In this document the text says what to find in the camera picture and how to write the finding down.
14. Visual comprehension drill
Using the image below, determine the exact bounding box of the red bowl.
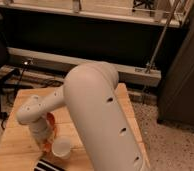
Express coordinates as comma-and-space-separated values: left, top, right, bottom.
47, 113, 57, 134

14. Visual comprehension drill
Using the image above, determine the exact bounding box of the black white striped cloth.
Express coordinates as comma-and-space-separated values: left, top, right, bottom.
34, 159, 65, 171

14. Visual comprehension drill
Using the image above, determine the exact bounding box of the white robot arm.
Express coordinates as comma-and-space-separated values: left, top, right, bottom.
16, 62, 150, 171

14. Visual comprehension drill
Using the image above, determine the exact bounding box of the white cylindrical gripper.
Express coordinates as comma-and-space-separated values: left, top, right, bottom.
30, 118, 53, 145

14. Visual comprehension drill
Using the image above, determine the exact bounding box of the metal pole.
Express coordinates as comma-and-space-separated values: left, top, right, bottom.
145, 0, 180, 73

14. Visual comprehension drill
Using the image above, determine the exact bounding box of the orange red pepper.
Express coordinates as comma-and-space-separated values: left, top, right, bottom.
43, 140, 54, 153

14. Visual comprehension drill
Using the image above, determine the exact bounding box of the white cup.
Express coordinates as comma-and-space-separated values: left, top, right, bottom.
52, 137, 72, 159

